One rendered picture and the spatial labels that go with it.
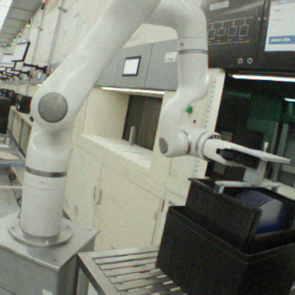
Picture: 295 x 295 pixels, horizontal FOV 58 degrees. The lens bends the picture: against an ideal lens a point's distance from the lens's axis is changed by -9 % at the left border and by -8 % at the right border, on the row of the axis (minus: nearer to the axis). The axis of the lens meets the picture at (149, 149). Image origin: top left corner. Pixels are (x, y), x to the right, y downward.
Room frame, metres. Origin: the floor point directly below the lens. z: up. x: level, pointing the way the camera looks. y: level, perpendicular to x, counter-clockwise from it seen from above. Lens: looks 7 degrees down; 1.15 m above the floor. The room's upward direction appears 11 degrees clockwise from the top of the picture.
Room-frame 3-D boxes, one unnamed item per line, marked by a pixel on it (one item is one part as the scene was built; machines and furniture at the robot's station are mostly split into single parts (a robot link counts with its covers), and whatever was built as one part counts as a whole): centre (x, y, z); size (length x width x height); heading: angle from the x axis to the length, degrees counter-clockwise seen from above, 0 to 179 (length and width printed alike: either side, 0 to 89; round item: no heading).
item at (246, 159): (0.66, -0.22, 1.09); 0.07 x 0.03 x 0.03; 33
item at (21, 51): (3.66, 1.78, 1.59); 0.50 x 0.41 x 0.36; 124
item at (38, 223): (0.75, 0.27, 0.85); 0.19 x 0.19 x 0.18
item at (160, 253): (0.66, -0.26, 0.85); 0.28 x 0.28 x 0.17; 33
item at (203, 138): (0.81, -0.17, 1.09); 0.09 x 0.03 x 0.08; 123
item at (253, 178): (0.67, -0.26, 0.95); 0.24 x 0.20 x 0.32; 123
